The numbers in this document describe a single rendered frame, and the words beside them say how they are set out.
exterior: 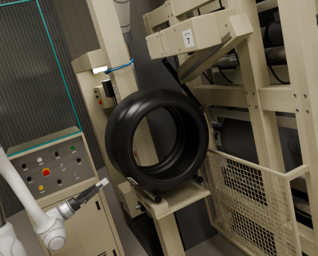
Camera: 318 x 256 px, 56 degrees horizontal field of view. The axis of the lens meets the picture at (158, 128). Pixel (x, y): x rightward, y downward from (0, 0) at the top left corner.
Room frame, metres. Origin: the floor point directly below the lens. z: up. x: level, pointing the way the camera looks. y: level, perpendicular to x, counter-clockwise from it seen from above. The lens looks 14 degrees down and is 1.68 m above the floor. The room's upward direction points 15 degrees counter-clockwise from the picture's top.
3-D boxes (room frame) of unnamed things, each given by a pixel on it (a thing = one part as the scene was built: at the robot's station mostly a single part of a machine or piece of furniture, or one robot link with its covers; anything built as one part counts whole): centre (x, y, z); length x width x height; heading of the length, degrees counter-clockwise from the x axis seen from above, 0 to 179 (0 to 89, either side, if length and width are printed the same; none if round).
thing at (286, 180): (1.66, -0.35, 0.65); 0.90 x 0.02 x 0.70; 20
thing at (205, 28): (1.75, -0.29, 1.71); 0.61 x 0.25 x 0.15; 20
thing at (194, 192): (1.77, 0.04, 0.80); 0.37 x 0.36 x 0.02; 110
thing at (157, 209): (1.72, 0.17, 0.83); 0.36 x 0.09 x 0.06; 20
